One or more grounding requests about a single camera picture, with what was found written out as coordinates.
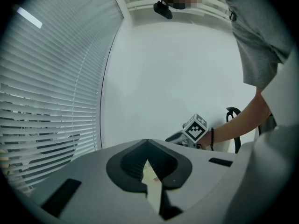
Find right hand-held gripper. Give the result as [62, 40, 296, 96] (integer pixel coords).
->
[165, 113, 209, 149]

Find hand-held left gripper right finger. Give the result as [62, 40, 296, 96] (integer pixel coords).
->
[147, 139, 236, 220]

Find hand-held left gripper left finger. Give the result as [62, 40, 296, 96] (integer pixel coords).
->
[30, 139, 162, 224]

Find person's right forearm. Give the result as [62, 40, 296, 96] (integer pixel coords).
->
[198, 86, 273, 150]

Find black office chair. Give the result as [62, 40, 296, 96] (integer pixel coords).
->
[225, 106, 242, 154]

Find white window blinds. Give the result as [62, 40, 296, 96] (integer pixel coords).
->
[0, 0, 124, 196]

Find person's grey shirt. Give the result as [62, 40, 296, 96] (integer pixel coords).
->
[219, 0, 295, 88]

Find black bead bracelet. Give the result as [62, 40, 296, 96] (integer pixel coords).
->
[209, 127, 215, 152]

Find black head-mounted camera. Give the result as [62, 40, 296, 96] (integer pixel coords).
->
[153, 0, 173, 20]

